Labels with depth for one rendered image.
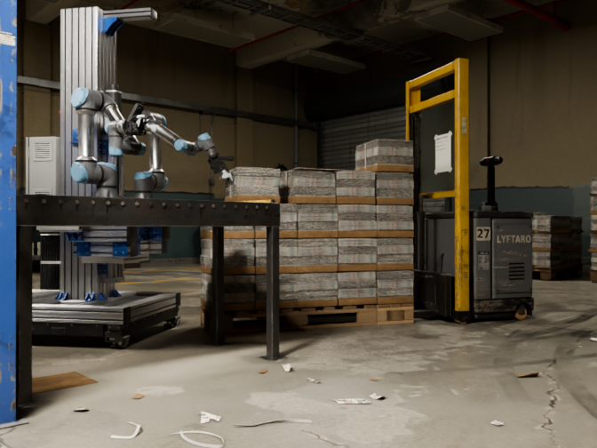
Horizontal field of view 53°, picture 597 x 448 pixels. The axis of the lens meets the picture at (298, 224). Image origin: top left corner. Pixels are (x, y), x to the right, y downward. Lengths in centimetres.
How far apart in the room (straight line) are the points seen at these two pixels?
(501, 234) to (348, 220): 114
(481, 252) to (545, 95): 623
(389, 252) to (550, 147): 632
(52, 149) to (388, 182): 220
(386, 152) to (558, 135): 620
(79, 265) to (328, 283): 159
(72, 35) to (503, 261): 327
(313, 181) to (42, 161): 171
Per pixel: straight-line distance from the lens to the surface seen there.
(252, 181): 393
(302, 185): 402
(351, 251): 414
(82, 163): 360
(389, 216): 427
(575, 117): 1018
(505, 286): 461
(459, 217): 433
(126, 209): 266
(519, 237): 467
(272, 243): 310
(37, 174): 406
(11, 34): 238
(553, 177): 1022
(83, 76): 405
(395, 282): 431
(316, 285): 406
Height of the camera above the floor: 67
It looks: level
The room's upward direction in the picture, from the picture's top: straight up
